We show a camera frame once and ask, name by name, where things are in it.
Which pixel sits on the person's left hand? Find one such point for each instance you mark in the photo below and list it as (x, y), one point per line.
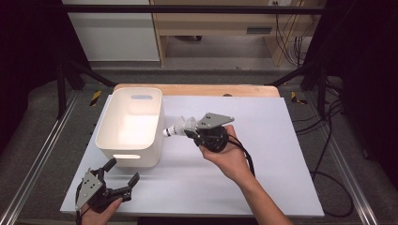
(99, 216)

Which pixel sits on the black metal stand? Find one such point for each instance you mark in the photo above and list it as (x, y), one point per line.
(321, 93)
(61, 93)

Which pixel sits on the white cabinet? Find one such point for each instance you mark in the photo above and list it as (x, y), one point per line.
(115, 40)

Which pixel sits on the person's right hand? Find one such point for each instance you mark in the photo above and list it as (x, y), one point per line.
(231, 159)

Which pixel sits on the black horizontal bar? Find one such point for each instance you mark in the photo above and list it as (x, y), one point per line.
(187, 9)

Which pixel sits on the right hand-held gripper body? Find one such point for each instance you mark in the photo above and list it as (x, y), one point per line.
(212, 139)

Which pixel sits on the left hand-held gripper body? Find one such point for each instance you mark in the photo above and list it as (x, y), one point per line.
(95, 193)

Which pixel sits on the yellow black tape piece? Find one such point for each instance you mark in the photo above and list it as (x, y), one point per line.
(295, 98)
(95, 97)

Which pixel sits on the aluminium rail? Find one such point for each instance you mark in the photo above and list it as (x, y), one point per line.
(47, 146)
(343, 168)

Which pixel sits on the white plastic bin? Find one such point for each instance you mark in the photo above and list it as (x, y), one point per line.
(131, 125)

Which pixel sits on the wooden desk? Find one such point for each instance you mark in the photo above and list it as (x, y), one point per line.
(212, 23)

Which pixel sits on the black curtain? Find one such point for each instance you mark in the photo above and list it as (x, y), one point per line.
(369, 62)
(28, 47)

